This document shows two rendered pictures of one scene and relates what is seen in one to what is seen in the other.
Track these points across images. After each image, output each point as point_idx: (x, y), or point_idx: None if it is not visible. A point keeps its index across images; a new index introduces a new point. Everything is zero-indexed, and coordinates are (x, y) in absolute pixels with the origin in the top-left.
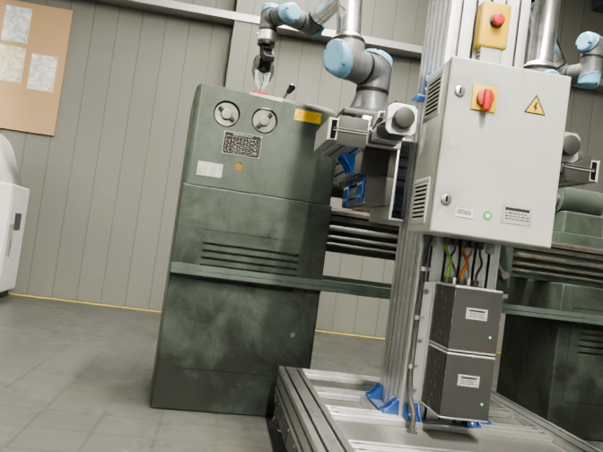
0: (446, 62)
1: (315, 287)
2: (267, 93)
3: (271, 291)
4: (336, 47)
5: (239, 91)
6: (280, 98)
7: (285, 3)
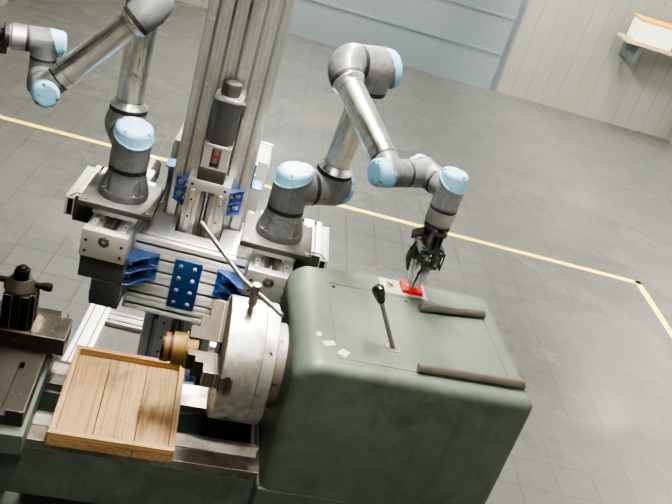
0: (271, 149)
1: None
2: (400, 279)
3: None
4: (345, 178)
5: (436, 289)
6: (381, 277)
7: (431, 159)
